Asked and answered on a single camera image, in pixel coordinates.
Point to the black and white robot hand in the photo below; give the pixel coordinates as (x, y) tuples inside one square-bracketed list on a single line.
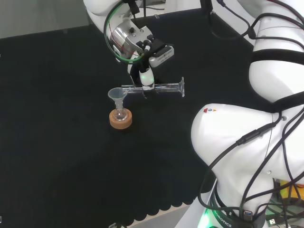
[(146, 79)]

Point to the clear graduated cylinder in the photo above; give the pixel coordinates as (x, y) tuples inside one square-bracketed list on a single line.
[(166, 87)]

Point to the glass round-bottom flask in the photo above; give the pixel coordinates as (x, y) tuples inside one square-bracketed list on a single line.
[(119, 114)]

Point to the clear plastic funnel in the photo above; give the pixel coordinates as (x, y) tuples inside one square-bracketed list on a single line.
[(116, 93)]

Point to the small grey cloth clip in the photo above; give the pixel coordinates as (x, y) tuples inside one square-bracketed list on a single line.
[(156, 16)]

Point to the black cloth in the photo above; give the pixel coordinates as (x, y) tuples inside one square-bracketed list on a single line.
[(59, 118)]

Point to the yellow stop button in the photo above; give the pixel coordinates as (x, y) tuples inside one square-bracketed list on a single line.
[(286, 190)]

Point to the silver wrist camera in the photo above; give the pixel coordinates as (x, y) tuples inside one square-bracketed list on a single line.
[(161, 57)]

